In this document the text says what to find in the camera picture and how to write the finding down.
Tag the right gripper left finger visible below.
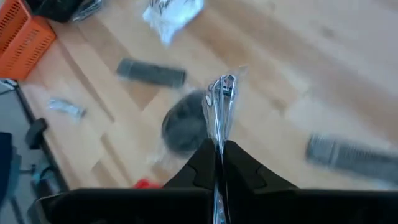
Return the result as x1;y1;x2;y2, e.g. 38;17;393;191
164;138;219;191

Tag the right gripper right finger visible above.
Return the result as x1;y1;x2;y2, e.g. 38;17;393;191
221;139;299;200

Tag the red plastic basket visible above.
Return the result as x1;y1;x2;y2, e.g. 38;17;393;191
132;178;163;190

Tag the bag of black hair clips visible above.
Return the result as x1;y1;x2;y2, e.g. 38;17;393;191
201;64;249;224
142;0;205;46

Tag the round black item in bag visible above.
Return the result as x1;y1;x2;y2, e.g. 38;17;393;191
146;89;210;166

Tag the black comb in clear wrapper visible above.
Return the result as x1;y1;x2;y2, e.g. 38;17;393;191
115;57;188;90

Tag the person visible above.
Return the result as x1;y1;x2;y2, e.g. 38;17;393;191
0;132;21;206

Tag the orange plastic basket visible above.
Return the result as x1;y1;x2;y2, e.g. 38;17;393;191
0;0;57;80

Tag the black plastic basket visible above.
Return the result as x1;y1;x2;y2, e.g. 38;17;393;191
25;0;82;23

